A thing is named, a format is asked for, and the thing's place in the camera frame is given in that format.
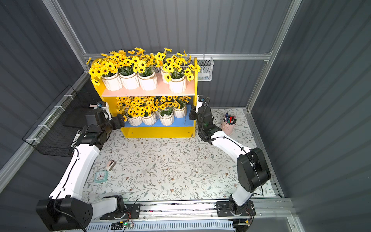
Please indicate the white wire wall basket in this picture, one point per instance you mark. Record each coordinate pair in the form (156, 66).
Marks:
(206, 69)

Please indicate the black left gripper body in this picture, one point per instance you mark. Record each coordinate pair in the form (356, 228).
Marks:
(116, 122)

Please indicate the small pink stapler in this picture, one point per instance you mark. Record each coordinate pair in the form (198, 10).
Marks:
(110, 165)

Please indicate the shelf pot two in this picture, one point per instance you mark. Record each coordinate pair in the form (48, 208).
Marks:
(146, 108)
(126, 73)

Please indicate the top shelf pot two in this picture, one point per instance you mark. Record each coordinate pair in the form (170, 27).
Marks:
(126, 73)

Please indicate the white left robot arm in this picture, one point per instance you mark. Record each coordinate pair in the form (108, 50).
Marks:
(64, 209)

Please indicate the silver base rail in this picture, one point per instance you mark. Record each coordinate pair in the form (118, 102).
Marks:
(211, 209)

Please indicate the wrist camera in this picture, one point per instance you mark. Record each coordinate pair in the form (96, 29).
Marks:
(199, 103)
(105, 107)

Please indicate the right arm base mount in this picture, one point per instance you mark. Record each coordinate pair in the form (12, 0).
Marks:
(229, 209)

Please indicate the shelf pot four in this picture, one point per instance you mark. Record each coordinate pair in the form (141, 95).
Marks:
(179, 106)
(164, 66)

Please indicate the pink pen cup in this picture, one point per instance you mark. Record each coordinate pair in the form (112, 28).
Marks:
(228, 123)

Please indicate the small green circuit board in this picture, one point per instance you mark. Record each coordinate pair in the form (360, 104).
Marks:
(120, 226)

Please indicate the lower shelf pot one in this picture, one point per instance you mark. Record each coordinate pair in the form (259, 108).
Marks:
(129, 107)

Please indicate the yellow wooden shelf unit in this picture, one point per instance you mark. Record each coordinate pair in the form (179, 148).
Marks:
(181, 128)

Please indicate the black wire wall basket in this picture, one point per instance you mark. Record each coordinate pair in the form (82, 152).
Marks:
(54, 132)

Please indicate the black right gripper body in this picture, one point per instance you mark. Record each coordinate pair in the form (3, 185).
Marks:
(194, 114)

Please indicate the lower shelf pot two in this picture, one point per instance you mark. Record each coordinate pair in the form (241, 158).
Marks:
(146, 108)

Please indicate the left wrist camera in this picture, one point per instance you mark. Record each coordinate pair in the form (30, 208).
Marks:
(105, 107)

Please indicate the shelf pot five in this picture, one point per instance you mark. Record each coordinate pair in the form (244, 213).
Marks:
(183, 71)

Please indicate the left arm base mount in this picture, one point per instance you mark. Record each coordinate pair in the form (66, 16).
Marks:
(127, 211)

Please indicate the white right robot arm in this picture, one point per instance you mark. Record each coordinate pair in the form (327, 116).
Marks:
(252, 169)

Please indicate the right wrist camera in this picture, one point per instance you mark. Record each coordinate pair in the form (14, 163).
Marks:
(199, 103)

